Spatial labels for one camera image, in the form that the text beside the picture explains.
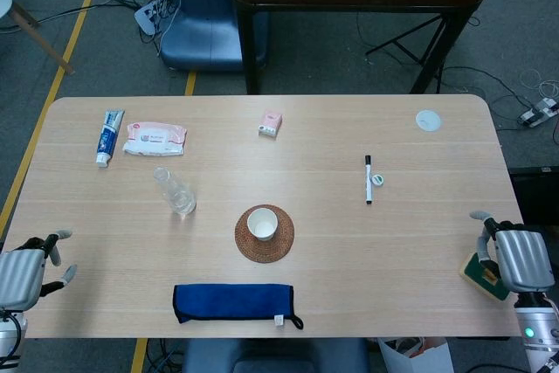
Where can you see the blue machine base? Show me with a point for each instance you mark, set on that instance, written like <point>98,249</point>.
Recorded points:
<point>205,19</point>

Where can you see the clear plastic bottle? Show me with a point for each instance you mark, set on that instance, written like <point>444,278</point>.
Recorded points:
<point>177,196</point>

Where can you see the pink wet wipes pack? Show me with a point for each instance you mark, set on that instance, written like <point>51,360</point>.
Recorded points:
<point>153,139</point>

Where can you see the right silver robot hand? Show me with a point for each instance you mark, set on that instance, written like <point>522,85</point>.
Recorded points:
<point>522,259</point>

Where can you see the blue cloth with black trim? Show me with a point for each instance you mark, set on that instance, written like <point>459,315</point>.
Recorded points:
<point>231,303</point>

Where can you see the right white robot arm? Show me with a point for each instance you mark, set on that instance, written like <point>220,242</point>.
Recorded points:
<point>539,329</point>

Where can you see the small pink tissue pack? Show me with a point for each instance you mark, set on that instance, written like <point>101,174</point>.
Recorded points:
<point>270,123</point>

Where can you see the blue white toothpaste tube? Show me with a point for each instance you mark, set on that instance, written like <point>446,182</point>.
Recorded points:
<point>107,139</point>

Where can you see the black box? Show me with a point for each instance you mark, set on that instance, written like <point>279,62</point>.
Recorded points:
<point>535,194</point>

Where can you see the grey power strip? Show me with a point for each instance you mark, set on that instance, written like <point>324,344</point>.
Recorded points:
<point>535,114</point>

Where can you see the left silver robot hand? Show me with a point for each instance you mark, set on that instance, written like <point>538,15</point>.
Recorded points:
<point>19,279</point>

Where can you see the white marker with black cap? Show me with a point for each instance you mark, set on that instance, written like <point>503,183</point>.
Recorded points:
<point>368,181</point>

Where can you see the white chair with wooden legs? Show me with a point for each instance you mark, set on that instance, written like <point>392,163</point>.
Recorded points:
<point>43,43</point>

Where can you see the small green white round cap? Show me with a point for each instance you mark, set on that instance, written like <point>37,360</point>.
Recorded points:
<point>377,180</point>

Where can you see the round woven brown coaster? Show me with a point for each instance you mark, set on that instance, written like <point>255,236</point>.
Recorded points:
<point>264,251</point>

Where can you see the black tripod stand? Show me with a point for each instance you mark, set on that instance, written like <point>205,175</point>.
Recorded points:
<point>410,52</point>

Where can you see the white paper bag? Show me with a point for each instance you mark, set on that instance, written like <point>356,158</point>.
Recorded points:
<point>419,357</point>

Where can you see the white power strip with plugs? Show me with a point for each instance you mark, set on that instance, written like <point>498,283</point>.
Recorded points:
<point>146,17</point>

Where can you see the green yellow sponge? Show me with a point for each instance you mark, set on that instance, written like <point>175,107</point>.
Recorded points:
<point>474,272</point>

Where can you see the white paper cup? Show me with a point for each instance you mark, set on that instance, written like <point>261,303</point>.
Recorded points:
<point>262,225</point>

